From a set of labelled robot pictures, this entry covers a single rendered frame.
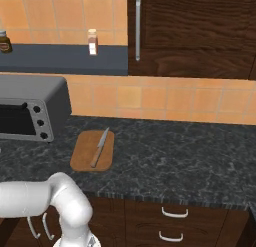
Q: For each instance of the brown wooden cutting board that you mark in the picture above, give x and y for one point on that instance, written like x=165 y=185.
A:
x=88 y=151

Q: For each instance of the spice bottle with white label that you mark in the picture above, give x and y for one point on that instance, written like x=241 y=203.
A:
x=92 y=41

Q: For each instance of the dark wood base cupboard door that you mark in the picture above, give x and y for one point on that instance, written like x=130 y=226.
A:
x=106 y=221

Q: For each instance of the dark brown jar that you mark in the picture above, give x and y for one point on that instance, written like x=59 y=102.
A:
x=4 y=42

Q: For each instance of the dark wood wall cupboard door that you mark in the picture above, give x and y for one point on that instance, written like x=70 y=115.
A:
x=196 y=32

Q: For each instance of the dark wood drawer front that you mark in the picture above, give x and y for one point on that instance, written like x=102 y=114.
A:
x=186 y=212
x=196 y=236

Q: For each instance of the dark grey wall shelf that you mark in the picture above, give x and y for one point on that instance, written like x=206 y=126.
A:
x=63 y=59

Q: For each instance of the grey toaster oven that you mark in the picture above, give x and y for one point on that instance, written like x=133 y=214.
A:
x=31 y=106

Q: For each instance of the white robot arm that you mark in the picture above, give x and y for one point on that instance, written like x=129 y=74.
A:
x=65 y=197

